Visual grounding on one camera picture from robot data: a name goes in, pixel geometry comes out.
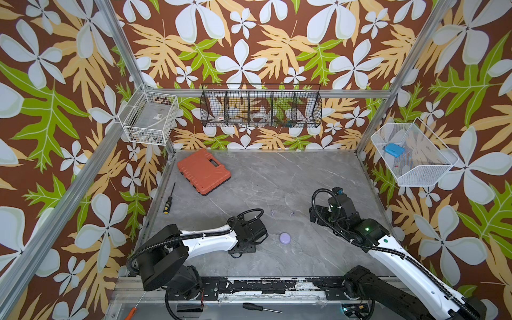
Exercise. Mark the red plastic tool case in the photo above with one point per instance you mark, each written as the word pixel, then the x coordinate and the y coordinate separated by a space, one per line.
pixel 204 172

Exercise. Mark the black screwdriver front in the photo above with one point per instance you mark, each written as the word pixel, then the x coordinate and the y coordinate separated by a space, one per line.
pixel 254 307

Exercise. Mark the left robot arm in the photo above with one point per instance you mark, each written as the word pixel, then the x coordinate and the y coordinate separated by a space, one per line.
pixel 160 262

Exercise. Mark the black yellow screwdriver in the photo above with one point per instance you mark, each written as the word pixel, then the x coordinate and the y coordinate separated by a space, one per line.
pixel 168 203

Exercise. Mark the blue object in basket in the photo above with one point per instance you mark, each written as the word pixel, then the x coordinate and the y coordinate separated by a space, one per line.
pixel 394 150

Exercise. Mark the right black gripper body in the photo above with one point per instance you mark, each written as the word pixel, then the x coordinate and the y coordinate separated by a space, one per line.
pixel 326 218

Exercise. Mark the purple earbud charging case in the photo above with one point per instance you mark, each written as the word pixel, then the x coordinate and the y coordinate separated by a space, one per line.
pixel 285 238

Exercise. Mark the white mesh basket right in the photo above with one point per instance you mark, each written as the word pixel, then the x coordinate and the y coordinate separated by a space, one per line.
pixel 426 159

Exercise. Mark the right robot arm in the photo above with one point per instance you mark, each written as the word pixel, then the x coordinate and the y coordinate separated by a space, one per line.
pixel 427 296

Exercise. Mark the orange handled tool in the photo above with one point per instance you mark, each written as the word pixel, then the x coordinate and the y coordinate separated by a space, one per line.
pixel 134 309

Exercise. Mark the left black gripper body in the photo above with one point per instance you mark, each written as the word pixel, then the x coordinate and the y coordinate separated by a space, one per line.
pixel 251 248

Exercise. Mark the white wire basket left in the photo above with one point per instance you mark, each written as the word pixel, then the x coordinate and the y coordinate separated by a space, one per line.
pixel 148 116

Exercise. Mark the black wire basket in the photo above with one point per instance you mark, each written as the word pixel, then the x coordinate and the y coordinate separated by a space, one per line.
pixel 265 105

